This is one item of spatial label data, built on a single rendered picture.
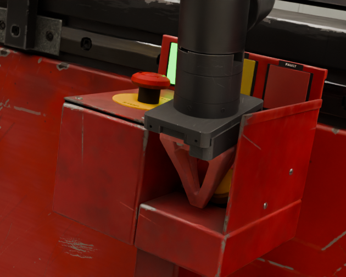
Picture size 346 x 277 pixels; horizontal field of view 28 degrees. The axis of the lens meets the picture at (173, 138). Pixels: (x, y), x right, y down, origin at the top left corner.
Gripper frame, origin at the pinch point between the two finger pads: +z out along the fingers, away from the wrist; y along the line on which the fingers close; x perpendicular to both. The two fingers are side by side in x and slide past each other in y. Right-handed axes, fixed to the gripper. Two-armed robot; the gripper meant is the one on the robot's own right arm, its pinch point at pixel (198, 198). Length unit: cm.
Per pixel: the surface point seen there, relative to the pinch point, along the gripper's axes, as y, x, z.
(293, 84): 12.8, -2.6, -8.4
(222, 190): 1.9, -1.4, -0.4
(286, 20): 22.1, 3.2, -12.2
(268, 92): 12.6, 0.0, -7.0
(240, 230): -1.6, -5.4, 0.6
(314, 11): 426, 158, 84
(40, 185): 15.3, 35.2, 17.1
